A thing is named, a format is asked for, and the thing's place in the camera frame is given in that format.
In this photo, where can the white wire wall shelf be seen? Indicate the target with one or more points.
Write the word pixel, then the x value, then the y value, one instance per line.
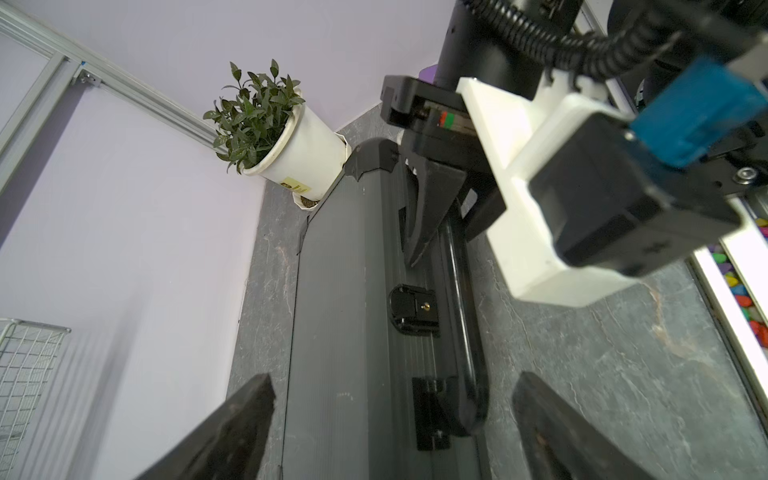
pixel 28 355

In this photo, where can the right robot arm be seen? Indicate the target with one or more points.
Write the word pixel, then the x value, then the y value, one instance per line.
pixel 511 44

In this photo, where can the aluminium front rail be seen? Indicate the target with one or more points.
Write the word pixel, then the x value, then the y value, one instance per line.
pixel 732 275

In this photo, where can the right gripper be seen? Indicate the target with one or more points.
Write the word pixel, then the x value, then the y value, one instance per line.
pixel 442 149

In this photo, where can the dark grey poker case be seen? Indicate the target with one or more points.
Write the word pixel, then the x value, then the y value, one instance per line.
pixel 388 378

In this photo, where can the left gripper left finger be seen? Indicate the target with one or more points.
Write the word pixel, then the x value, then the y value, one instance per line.
pixel 229 444

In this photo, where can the potted green plant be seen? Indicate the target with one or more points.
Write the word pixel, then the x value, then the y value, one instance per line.
pixel 267 129

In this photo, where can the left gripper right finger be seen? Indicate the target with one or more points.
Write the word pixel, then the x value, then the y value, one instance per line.
pixel 559 443

